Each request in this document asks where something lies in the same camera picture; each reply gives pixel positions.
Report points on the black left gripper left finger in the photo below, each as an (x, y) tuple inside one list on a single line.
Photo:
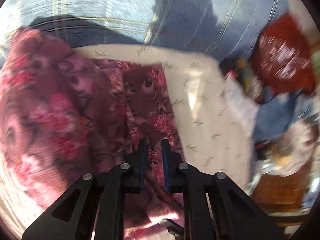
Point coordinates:
[(93, 207)]

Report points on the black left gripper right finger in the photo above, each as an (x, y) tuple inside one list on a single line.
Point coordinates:
[(214, 206)]

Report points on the pink floral garment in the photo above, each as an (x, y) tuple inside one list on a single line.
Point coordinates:
[(63, 115)]

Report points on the blue denim clothing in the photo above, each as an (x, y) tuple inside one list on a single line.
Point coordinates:
[(279, 112)]

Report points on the cream leaf-print sheet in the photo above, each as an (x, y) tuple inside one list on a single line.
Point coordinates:
[(211, 138)]

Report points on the white cloth piece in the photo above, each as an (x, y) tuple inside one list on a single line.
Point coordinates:
[(243, 108)]

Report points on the red plastic bag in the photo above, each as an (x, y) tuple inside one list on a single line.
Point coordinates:
[(281, 58)]

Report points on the blue plaid bedsheet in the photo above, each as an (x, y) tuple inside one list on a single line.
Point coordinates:
[(219, 28)]

